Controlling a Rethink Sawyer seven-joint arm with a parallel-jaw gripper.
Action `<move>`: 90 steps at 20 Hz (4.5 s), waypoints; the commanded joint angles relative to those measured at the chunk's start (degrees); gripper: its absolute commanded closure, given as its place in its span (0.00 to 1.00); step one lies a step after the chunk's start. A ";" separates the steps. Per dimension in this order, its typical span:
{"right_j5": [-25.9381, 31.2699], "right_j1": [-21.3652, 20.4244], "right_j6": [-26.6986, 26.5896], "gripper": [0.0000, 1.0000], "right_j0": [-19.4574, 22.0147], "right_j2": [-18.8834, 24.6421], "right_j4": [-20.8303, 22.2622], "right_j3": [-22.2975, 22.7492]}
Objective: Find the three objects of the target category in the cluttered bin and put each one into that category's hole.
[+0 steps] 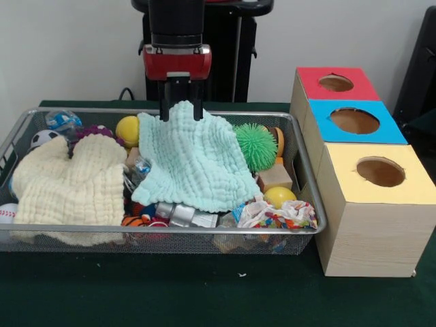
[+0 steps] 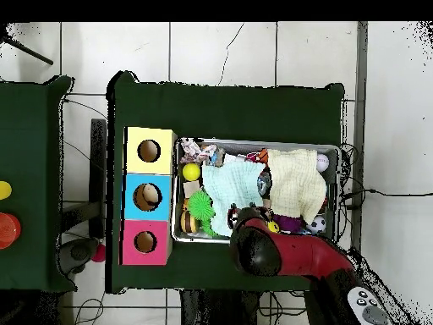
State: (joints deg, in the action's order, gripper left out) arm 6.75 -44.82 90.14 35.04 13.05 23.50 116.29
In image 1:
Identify large green spiky ball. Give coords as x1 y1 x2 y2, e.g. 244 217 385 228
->
234 123 279 172

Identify black chair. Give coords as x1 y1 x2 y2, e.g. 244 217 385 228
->
392 5 436 120

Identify wooden box with three holes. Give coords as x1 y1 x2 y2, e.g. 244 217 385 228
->
289 66 436 278

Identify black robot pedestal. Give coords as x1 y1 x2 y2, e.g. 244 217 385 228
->
131 0 275 103

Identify silver plastic toy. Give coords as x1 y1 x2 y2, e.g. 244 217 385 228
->
155 200 219 228

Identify smooth yellow ball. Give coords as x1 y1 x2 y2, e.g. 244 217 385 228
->
262 186 298 209

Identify small soccer ball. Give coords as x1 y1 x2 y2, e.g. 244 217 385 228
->
29 129 62 151

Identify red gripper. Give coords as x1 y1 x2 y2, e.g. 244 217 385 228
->
142 44 213 123

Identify mint green muslin cloth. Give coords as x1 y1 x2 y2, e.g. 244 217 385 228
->
131 100 264 213

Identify yellow tennis ball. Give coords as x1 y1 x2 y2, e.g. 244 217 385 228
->
115 115 140 148

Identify dark green table cloth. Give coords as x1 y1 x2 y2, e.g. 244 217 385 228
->
0 99 436 327

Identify silver mesh bin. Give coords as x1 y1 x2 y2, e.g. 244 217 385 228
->
0 107 328 255

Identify brown wooden block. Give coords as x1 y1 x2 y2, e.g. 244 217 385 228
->
255 163 294 194

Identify cream muslin cloth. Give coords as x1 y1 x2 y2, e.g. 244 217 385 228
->
10 134 129 246

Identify small white baseball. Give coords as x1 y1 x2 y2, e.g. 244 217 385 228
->
0 203 18 225

